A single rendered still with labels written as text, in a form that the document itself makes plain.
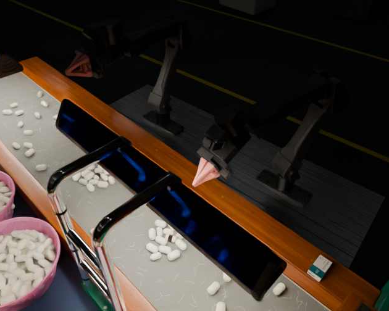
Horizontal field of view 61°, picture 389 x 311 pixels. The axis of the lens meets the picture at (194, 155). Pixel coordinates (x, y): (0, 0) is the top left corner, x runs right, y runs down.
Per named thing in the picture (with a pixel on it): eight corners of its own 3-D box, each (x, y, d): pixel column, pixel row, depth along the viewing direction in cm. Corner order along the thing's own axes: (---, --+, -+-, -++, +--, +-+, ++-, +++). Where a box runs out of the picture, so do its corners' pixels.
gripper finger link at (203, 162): (200, 192, 84) (225, 165, 84) (183, 176, 87) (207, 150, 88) (209, 200, 89) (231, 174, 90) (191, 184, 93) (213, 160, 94)
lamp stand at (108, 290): (138, 247, 100) (118, 129, 70) (185, 292, 89) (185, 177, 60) (83, 290, 89) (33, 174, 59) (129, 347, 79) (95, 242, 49)
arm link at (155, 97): (157, 111, 135) (183, 32, 125) (146, 106, 138) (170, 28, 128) (166, 112, 140) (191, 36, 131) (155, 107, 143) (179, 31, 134)
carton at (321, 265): (318, 258, 88) (320, 253, 87) (330, 266, 86) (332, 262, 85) (306, 273, 85) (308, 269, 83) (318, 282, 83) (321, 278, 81)
